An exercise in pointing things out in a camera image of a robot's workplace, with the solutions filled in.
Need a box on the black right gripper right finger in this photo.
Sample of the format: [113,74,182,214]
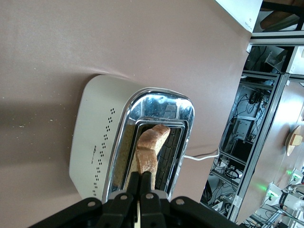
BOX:
[140,172,171,228]

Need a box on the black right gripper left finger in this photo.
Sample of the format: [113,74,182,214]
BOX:
[102,171,140,228]

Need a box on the brown bread slice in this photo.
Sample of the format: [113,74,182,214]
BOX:
[124,124,171,190]
[292,133,304,146]

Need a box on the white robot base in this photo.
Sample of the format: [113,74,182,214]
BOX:
[265,181,282,205]

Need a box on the beige chrome two-slot toaster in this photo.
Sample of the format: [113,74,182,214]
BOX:
[68,74,197,207]

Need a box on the round wooden plate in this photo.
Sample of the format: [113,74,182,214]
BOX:
[285,125,304,157]

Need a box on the black computer box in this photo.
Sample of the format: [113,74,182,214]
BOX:
[231,139,248,165]

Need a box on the grey metal box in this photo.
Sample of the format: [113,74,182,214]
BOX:
[234,119,250,139]

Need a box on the white cardboard box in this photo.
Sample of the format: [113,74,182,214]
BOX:
[213,0,264,33]

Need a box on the white toaster power cable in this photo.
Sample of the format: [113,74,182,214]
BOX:
[184,147,220,161]

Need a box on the long aluminium frame post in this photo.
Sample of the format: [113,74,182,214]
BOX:
[227,72,292,225]

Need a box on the aluminium frame crossbar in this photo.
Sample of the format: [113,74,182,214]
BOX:
[247,35,304,53]

